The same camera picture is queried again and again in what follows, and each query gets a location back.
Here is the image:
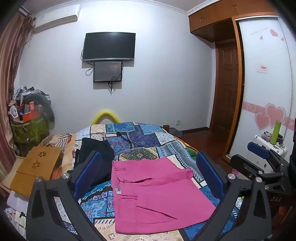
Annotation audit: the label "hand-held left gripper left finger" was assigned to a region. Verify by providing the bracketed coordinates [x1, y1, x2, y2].
[25, 150, 109, 241]

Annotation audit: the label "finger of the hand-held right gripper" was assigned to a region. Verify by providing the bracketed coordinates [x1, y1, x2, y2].
[247, 141, 290, 168]
[230, 153, 289, 186]

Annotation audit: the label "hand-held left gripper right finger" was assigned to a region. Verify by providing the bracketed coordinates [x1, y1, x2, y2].
[183, 151, 273, 241]

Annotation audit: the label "pink pants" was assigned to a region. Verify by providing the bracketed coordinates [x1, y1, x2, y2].
[112, 156, 218, 234]

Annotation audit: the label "black pants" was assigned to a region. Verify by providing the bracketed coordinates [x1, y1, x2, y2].
[73, 138, 115, 188]

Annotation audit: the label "white suitcase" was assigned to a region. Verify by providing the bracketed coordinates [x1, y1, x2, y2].
[251, 134, 289, 173]

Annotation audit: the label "green bottle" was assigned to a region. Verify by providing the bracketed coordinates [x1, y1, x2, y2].
[270, 120, 281, 144]

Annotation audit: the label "orange floral bedsheet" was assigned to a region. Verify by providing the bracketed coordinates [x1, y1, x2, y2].
[43, 133, 78, 176]

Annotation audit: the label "wooden lap desk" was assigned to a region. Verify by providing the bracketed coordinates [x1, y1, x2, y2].
[10, 146, 63, 198]

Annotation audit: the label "yellow foam arch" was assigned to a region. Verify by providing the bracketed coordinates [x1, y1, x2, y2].
[92, 110, 120, 126]

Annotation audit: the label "patchwork printed blanket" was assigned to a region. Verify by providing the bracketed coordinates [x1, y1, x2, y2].
[54, 122, 243, 241]

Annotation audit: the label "brown wooden door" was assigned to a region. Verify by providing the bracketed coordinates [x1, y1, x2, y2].
[209, 42, 238, 133]

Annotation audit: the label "grey pillow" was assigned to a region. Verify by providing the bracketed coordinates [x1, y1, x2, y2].
[23, 94, 55, 122]

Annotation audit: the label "red box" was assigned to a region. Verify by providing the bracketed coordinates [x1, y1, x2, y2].
[22, 102, 44, 122]

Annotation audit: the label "small black monitor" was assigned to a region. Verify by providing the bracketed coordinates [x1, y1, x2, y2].
[93, 61, 123, 83]

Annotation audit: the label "pile of clothes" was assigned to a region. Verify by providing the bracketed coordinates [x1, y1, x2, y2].
[8, 86, 50, 116]

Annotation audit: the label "striped brown curtain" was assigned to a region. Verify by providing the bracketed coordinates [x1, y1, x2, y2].
[0, 11, 35, 186]

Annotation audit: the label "wooden overhead cabinet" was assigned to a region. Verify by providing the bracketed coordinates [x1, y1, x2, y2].
[188, 0, 275, 42]

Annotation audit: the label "white air conditioner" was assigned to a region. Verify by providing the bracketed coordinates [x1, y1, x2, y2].
[35, 4, 81, 33]

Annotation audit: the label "black monitor cable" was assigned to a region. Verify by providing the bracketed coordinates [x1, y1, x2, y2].
[108, 75, 116, 94]

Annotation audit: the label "wall-mounted black television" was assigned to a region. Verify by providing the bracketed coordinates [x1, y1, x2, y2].
[82, 32, 136, 62]

